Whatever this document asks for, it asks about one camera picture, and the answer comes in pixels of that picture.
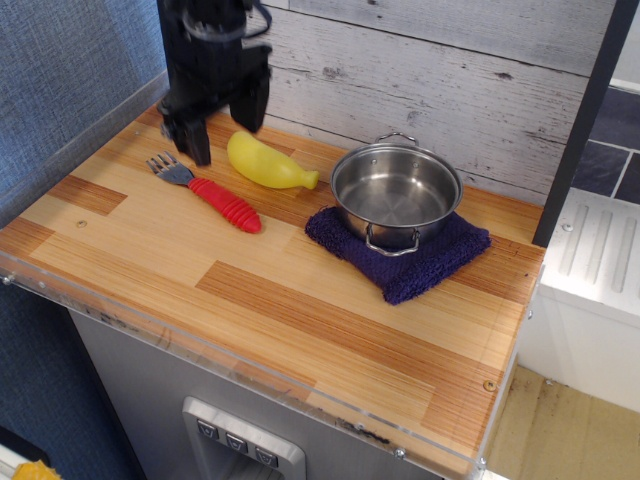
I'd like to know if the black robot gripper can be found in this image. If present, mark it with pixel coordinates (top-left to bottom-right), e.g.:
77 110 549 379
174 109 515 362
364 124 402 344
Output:
158 9 272 166

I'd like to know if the right dark wooden post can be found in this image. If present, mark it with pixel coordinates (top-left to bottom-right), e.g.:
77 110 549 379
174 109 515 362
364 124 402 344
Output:
532 0 639 247

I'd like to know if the yellow plastic banana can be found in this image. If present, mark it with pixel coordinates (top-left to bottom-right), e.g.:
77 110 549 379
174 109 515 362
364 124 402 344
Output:
227 131 320 190

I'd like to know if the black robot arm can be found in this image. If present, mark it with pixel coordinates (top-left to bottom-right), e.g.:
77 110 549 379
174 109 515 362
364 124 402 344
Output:
157 0 272 166

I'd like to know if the stainless steel pot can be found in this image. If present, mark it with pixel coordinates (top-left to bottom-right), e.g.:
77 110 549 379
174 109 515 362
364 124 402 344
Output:
330 132 463 257

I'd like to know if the white toy sink drainer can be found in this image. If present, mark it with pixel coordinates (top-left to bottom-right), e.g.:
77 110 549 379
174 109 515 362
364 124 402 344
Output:
541 188 639 316

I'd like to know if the purple folded cloth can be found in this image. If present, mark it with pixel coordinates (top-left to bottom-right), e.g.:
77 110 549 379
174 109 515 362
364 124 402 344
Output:
305 207 491 305

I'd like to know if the red handled metal fork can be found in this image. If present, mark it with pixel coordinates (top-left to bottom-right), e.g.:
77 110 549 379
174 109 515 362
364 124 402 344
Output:
145 151 262 234

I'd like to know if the yellow black object corner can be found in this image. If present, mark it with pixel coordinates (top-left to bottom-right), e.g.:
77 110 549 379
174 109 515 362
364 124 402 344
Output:
11 461 62 480

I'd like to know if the grey toy dispenser panel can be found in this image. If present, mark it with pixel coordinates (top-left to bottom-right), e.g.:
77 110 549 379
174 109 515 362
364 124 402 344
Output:
182 396 307 479

